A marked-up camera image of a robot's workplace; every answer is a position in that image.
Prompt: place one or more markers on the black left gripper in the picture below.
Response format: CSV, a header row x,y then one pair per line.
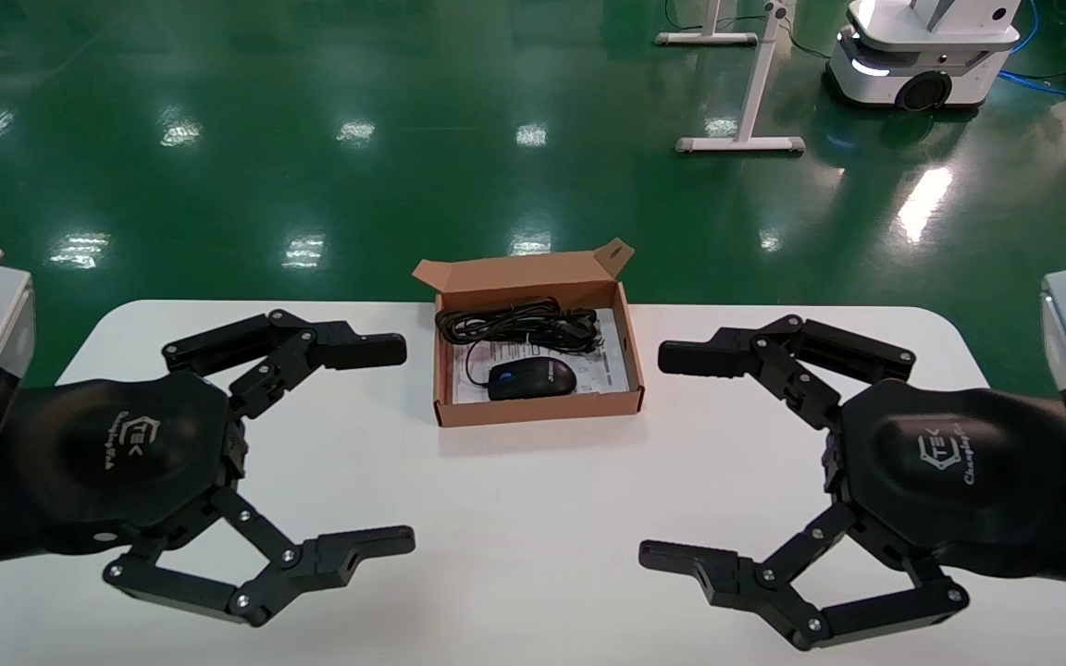
x,y
117,453

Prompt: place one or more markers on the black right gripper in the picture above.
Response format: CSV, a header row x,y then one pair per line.
x,y
949,462

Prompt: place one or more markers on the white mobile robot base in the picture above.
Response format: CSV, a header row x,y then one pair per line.
x,y
959,42

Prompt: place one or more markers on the brown cardboard box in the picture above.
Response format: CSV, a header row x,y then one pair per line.
x,y
542,413

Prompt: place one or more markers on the white printed instruction sheet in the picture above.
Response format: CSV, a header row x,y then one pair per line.
x,y
604,372

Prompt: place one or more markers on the white metal stand leg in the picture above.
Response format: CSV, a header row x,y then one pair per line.
x,y
741,144
707,38

